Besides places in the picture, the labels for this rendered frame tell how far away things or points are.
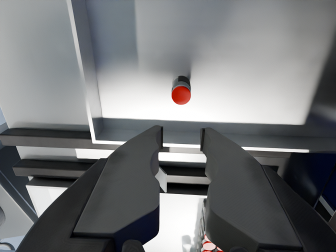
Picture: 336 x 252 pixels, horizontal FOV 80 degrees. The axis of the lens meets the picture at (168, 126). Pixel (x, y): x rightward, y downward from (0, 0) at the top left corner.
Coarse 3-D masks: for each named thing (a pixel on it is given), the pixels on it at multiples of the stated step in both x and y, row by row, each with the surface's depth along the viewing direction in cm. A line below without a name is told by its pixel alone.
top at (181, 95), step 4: (176, 88) 21; (180, 88) 21; (184, 88) 21; (172, 92) 21; (176, 92) 21; (180, 92) 21; (184, 92) 21; (188, 92) 21; (172, 96) 21; (176, 96) 21; (180, 96) 21; (184, 96) 21; (188, 96) 21; (176, 100) 21; (180, 100) 21; (184, 100) 21; (188, 100) 21; (180, 104) 21
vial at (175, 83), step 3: (180, 75) 24; (183, 75) 24; (174, 78) 24; (177, 78) 23; (174, 81) 23; (177, 81) 22; (180, 81) 22; (183, 81) 22; (174, 84) 22; (177, 84) 22; (180, 84) 21; (183, 84) 22; (186, 84) 22; (171, 87) 22; (174, 87) 21; (189, 87) 22; (171, 90) 22
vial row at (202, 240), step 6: (204, 204) 33; (204, 210) 32; (204, 222) 33; (204, 228) 32; (204, 234) 31; (198, 240) 37; (204, 240) 32; (198, 246) 36; (204, 246) 32; (210, 246) 32
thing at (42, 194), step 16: (32, 192) 31; (48, 192) 35; (160, 192) 29; (176, 192) 29; (192, 192) 29; (160, 208) 35; (176, 208) 35; (192, 208) 35; (160, 224) 37; (176, 224) 37; (192, 224) 37; (160, 240) 40; (176, 240) 39; (192, 240) 39
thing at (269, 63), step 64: (128, 0) 21; (192, 0) 21; (256, 0) 21; (320, 0) 20; (128, 64) 24; (192, 64) 24; (256, 64) 23; (320, 64) 23; (128, 128) 28; (192, 128) 28; (256, 128) 27; (320, 128) 27
